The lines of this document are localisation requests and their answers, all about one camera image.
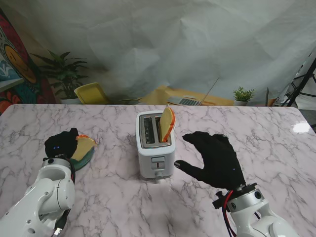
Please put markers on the yellow desk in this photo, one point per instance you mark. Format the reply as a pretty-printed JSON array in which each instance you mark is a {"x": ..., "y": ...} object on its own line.
[{"x": 158, "y": 95}]

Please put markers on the small green potted plant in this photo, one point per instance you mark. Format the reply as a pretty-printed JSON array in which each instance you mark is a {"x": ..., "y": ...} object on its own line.
[{"x": 243, "y": 96}]

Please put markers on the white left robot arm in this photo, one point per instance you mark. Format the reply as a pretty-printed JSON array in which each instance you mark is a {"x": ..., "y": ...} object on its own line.
[{"x": 42, "y": 197}]

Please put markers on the white two-slot toaster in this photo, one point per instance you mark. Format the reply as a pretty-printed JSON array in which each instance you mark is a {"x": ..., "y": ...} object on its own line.
[{"x": 155, "y": 158}]

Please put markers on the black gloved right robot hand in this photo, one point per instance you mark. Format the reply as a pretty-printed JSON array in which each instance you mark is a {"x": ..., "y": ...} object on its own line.
[{"x": 217, "y": 160}]

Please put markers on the teal round plate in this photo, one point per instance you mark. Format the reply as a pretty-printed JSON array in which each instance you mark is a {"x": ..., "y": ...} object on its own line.
[{"x": 84, "y": 160}]

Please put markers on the yellow plastic chair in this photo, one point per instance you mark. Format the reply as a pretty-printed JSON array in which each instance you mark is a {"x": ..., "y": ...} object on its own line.
[{"x": 91, "y": 93}]

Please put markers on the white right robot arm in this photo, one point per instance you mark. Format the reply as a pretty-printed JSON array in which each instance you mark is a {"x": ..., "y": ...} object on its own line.
[{"x": 254, "y": 214}]

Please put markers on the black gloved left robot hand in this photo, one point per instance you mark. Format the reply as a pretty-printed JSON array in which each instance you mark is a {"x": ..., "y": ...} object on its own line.
[{"x": 60, "y": 145}]

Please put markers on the black tripod stand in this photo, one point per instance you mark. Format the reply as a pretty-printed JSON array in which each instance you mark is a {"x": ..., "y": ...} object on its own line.
[{"x": 300, "y": 86}]

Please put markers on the colourful mural panel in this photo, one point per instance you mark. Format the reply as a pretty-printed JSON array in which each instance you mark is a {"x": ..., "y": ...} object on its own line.
[{"x": 14, "y": 74}]

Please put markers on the silver open laptop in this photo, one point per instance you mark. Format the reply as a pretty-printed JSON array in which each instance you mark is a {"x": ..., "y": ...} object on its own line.
[{"x": 185, "y": 101}]

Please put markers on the large green potted plant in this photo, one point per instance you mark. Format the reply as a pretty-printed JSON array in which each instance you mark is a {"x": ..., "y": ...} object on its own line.
[{"x": 65, "y": 74}]

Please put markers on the white paper backdrop sheet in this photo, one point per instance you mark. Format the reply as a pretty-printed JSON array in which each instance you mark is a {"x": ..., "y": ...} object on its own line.
[{"x": 158, "y": 37}]

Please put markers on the yellow toy toast slice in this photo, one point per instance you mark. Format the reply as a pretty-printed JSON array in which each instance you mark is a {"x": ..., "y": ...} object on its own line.
[
  {"x": 84, "y": 148},
  {"x": 166, "y": 124}
]

